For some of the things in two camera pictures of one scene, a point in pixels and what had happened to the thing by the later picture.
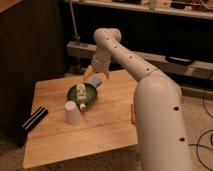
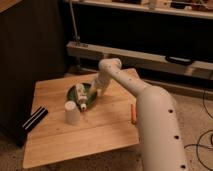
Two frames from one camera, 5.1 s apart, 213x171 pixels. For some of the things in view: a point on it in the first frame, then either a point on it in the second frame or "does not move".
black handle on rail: x=178 y=60 does not move
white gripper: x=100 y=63 → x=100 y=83
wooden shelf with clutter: x=201 y=9 does not move
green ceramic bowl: x=91 y=95 does not move
